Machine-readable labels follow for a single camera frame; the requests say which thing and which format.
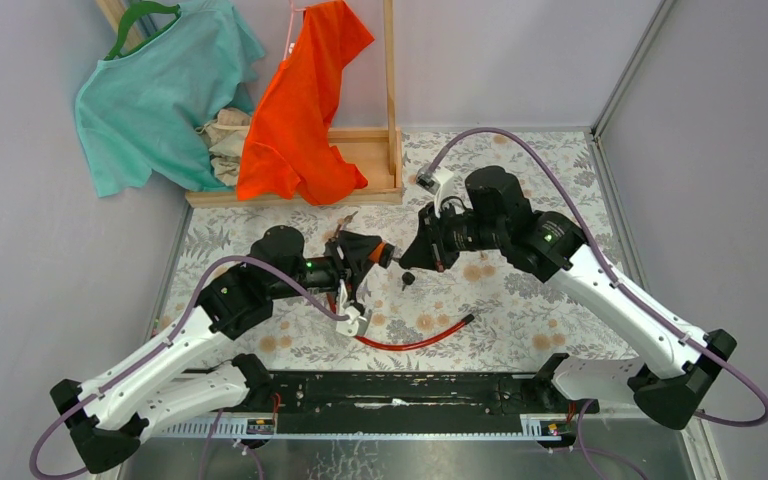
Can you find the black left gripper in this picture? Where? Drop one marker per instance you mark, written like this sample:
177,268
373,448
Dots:
356,250

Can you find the orange shirt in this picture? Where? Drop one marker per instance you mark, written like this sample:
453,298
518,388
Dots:
287,151

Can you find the black headed keys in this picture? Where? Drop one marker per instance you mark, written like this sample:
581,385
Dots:
408,278

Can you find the aluminium frame rail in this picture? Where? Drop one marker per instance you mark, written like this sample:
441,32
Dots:
629,72

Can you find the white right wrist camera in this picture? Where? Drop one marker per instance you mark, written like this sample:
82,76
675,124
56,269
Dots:
438,182

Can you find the floral table mat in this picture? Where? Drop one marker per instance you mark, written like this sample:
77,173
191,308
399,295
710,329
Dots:
481,315

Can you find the wooden clothes rack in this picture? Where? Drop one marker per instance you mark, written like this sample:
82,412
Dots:
376,151

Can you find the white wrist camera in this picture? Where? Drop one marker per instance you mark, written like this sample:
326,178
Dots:
438,182
355,321

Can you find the beige crumpled cloth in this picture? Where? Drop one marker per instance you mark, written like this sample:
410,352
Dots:
224,136

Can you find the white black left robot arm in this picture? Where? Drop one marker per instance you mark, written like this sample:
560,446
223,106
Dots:
110,416

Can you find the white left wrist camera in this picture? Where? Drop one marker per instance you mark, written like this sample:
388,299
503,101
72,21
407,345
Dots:
355,321

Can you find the pink clothes hanger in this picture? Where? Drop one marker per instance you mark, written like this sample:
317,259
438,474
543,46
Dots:
295,22

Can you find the orange black padlock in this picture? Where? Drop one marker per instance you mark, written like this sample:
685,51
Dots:
383,254

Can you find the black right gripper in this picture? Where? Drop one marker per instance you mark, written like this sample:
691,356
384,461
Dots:
428,250

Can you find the teal shirt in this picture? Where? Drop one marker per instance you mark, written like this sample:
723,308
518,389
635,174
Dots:
137,114

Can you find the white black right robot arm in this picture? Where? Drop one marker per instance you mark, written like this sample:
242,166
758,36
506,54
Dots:
669,375

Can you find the green clothes hanger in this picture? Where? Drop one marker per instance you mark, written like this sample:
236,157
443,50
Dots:
127,21

